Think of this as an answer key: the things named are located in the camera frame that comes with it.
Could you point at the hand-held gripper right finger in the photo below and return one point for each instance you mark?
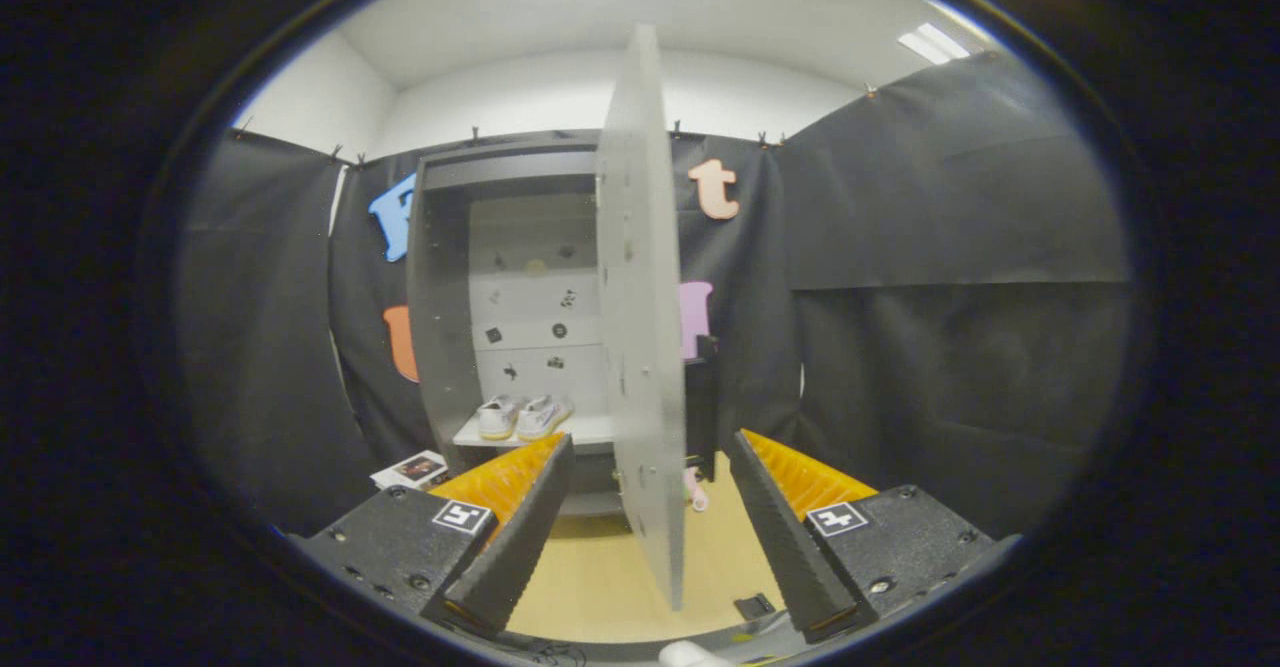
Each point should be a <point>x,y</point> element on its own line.
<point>790,547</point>

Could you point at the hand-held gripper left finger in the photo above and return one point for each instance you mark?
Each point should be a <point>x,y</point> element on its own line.
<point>520,537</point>

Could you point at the white canvas shoe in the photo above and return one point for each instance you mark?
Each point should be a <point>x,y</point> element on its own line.
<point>497,419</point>
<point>540,417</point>

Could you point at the grey shoe cabinet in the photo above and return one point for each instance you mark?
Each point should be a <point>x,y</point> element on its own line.
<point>440,347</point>

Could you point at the small black object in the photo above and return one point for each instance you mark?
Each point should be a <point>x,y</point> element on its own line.
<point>754,606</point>

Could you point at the pink green plush toy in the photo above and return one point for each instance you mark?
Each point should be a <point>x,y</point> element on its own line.
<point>694,489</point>

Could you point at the white book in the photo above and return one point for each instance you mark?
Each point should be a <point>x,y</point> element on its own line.
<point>395,474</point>

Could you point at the white rounded object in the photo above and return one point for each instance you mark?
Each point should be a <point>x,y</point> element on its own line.
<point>690,655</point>

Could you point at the black backdrop cloth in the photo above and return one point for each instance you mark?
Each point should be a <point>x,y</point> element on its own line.
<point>950,367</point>

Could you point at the short ceiling light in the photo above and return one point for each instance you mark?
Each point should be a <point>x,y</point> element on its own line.
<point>935,44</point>

